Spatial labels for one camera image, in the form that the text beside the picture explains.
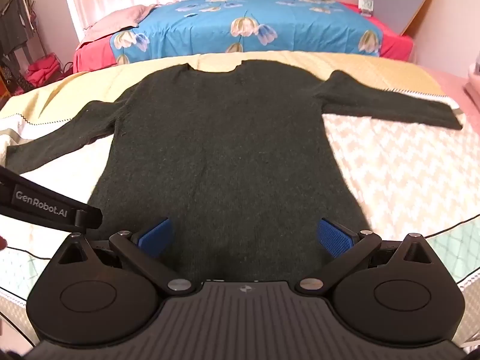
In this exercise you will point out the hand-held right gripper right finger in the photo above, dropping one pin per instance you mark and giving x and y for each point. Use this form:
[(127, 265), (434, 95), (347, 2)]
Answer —
[(332, 238)]

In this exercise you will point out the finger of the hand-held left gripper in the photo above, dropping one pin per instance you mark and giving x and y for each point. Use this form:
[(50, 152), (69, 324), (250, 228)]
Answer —
[(89, 217)]

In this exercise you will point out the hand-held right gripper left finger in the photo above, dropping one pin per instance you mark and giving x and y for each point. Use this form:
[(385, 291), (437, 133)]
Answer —
[(155, 238)]

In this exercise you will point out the dark green knit sweater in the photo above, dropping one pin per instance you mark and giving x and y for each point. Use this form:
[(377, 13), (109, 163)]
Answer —
[(225, 165)]

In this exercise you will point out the red clothes pile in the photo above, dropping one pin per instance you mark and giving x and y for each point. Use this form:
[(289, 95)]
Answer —
[(42, 70)]

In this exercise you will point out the hanging dark clothes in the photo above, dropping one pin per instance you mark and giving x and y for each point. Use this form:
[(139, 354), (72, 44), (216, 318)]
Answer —
[(13, 18)]

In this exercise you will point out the white beige zigzag blanket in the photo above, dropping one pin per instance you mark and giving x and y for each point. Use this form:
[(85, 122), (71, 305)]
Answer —
[(405, 172)]

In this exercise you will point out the green checked sheet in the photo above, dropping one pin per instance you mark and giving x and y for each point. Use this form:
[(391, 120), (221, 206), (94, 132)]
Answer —
[(457, 247)]

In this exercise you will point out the yellow quilted blanket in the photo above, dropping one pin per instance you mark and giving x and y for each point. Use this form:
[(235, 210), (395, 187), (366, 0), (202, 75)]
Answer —
[(112, 77)]

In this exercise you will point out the blue floral bedsheet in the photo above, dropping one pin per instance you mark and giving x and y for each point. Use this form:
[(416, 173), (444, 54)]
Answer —
[(225, 26)]

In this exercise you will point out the small white clock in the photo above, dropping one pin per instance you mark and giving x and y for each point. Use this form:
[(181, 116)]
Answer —
[(365, 4)]

